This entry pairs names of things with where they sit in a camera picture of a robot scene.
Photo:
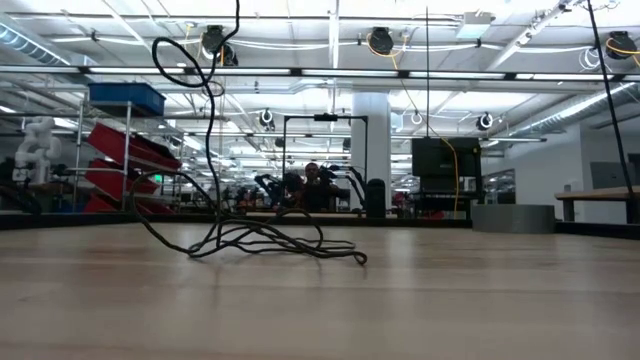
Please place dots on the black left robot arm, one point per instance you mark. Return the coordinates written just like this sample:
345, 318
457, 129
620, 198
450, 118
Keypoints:
20, 196

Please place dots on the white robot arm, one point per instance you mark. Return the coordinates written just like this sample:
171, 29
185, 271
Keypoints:
36, 145

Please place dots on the person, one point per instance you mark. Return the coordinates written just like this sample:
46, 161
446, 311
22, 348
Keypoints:
312, 172

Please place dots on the white pillar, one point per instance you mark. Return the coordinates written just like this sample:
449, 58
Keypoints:
371, 130

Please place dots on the long ceiling light strip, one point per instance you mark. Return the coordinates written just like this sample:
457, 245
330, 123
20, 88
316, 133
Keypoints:
350, 73

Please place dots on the black monitor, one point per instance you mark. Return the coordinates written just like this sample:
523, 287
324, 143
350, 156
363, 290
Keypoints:
440, 157

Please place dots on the thin black vertical pole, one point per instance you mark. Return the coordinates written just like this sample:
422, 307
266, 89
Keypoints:
427, 75

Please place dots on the red storage bin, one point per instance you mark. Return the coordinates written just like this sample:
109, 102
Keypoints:
107, 206
130, 147
115, 181

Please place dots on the metal shelf rack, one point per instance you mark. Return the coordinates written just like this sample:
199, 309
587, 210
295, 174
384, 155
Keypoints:
126, 165

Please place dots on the blue storage bin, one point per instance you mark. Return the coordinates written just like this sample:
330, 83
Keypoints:
127, 95

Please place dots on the white ceiling box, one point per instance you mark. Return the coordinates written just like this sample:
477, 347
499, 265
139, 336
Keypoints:
474, 25

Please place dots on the wooden bench table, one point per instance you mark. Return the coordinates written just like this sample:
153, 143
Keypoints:
595, 195

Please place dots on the black diagonal rig pole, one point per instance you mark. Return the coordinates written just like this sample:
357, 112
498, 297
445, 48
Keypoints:
612, 110

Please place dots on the black camera gantry frame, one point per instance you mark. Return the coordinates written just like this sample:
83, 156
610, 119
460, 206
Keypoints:
326, 118

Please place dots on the black aluminium table frame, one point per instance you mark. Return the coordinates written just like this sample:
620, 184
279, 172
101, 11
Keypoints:
100, 219

